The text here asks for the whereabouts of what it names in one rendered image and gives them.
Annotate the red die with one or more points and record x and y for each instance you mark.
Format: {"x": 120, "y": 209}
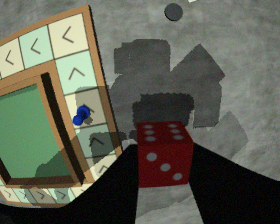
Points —
{"x": 165, "y": 154}

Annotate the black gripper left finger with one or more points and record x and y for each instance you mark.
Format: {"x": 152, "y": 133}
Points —
{"x": 112, "y": 199}

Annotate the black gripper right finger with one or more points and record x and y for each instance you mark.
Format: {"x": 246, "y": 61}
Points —
{"x": 227, "y": 193}

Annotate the blue pawn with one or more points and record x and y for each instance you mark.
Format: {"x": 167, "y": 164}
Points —
{"x": 81, "y": 113}

